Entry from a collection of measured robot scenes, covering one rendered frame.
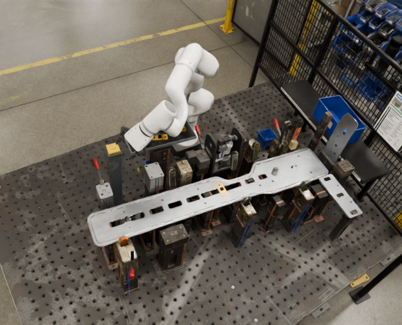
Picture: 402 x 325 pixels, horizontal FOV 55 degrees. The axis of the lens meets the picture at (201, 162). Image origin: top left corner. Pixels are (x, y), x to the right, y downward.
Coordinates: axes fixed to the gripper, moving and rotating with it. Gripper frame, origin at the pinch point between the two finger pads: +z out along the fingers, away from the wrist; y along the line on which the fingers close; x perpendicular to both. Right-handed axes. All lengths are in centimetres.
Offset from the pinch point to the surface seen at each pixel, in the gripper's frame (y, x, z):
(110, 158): 3.0, -12.4, 18.7
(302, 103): -48, -115, -54
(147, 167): -13.1, -17.2, 8.7
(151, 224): -35.2, -1.0, 18.4
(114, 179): -5.9, -21.7, 33.2
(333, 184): -89, -65, -47
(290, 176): -70, -59, -33
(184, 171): -27.2, -26.7, -0.7
